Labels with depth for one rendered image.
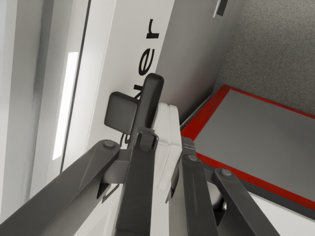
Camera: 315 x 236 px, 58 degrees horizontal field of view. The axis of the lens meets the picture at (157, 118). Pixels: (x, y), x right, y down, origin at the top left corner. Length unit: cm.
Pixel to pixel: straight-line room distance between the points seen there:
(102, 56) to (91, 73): 1
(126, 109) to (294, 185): 34
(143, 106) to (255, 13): 92
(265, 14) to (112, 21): 93
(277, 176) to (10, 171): 40
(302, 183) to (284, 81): 64
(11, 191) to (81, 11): 12
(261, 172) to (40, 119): 37
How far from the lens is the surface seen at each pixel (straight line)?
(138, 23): 23
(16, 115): 17
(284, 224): 40
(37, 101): 18
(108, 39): 19
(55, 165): 23
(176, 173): 16
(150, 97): 20
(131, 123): 21
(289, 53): 110
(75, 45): 19
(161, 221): 44
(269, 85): 111
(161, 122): 18
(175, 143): 16
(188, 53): 48
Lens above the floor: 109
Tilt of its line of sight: 64 degrees down
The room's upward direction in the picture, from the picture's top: 127 degrees counter-clockwise
